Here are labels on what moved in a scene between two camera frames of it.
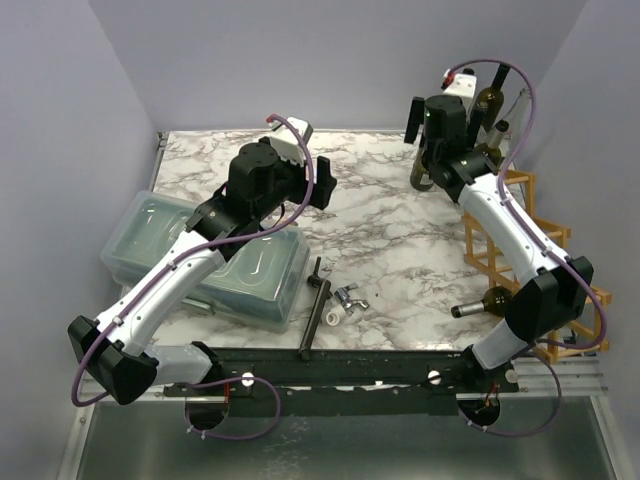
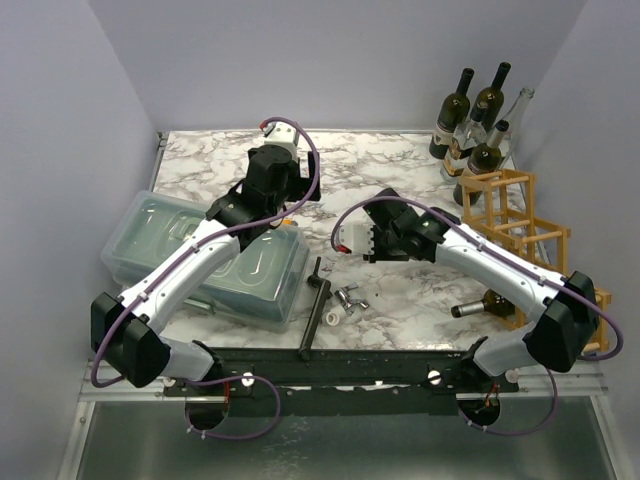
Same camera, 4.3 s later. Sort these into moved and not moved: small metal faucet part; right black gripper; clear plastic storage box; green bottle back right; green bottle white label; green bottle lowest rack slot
Moved: right black gripper; green bottle white label
Not moved: clear plastic storage box; green bottle lowest rack slot; green bottle back right; small metal faucet part
